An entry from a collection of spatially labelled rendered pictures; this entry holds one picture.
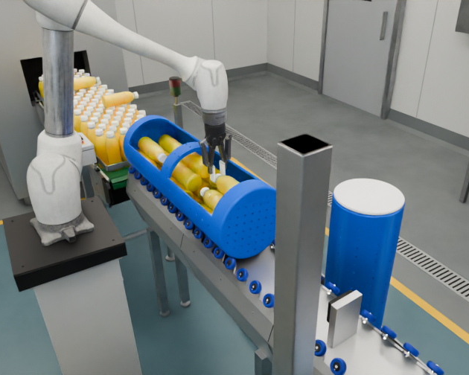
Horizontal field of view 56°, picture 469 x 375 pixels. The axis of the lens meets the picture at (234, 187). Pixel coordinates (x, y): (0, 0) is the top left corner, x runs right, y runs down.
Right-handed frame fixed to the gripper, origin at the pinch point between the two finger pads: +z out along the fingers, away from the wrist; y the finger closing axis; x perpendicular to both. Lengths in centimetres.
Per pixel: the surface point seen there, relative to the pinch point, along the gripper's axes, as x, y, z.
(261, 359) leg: -42, -10, 56
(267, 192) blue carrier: -25.5, 4.5, -1.4
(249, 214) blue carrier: -25.5, -3.4, 4.7
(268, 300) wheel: -48, -12, 22
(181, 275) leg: 56, 4, 94
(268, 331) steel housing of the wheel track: -51, -14, 32
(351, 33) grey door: 256, 347, 29
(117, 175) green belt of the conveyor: 75, -16, 29
